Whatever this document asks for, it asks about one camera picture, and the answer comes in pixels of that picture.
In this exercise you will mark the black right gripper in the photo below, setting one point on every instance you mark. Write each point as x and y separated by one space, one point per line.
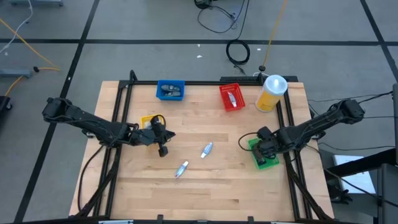
270 146

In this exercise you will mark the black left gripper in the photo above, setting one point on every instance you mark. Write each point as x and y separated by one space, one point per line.
149 137

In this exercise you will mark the black comb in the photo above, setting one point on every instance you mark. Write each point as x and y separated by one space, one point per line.
262 162

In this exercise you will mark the yellow plastic basket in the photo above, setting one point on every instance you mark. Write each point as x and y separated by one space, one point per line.
143 119

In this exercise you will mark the grey toiletry bottle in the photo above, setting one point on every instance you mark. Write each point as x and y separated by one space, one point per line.
170 87
172 94

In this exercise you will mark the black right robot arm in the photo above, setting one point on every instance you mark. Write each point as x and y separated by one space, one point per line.
323 119

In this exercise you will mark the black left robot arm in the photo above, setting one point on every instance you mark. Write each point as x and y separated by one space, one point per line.
93 124

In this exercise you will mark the green plastic basket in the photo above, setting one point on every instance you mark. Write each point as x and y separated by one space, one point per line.
272 161

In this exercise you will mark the white Crest toothpaste tube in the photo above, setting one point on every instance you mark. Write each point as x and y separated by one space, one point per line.
181 169

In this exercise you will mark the blue plastic basket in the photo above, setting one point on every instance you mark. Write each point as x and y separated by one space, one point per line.
160 95

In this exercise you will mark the white wipes canister yellow label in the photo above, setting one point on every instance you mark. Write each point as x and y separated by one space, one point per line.
270 93

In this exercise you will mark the red plastic basket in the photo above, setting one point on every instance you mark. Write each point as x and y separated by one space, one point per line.
224 99

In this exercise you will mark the white paper sheet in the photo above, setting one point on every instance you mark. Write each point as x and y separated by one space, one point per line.
354 174

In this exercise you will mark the black side desk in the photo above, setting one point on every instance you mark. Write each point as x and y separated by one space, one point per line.
388 180

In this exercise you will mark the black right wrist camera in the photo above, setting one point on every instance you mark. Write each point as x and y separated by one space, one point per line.
265 133

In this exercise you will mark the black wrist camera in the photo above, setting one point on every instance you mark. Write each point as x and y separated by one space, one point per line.
265 133
158 123

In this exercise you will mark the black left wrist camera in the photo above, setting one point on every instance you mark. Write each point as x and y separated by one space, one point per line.
158 123

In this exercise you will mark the black table rig frame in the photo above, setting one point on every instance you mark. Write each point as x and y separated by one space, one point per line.
121 102

